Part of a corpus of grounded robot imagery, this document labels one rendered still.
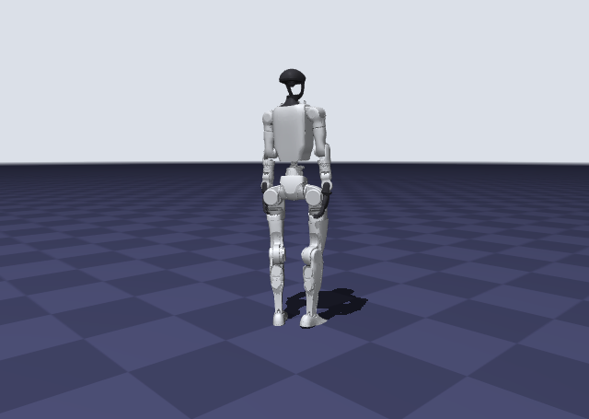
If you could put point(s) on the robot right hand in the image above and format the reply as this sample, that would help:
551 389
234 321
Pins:
325 201

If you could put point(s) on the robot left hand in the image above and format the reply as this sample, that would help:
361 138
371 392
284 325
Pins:
265 206

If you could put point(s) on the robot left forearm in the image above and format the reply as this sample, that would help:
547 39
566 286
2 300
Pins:
268 171

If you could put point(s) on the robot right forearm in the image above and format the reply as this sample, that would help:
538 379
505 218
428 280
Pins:
324 168

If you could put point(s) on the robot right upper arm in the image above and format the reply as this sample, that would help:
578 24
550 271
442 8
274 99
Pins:
318 116

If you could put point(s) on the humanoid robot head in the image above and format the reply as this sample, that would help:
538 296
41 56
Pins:
290 78

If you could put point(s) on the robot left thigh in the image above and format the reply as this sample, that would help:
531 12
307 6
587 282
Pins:
275 219

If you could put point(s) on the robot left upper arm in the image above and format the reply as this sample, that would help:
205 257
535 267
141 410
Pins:
269 151

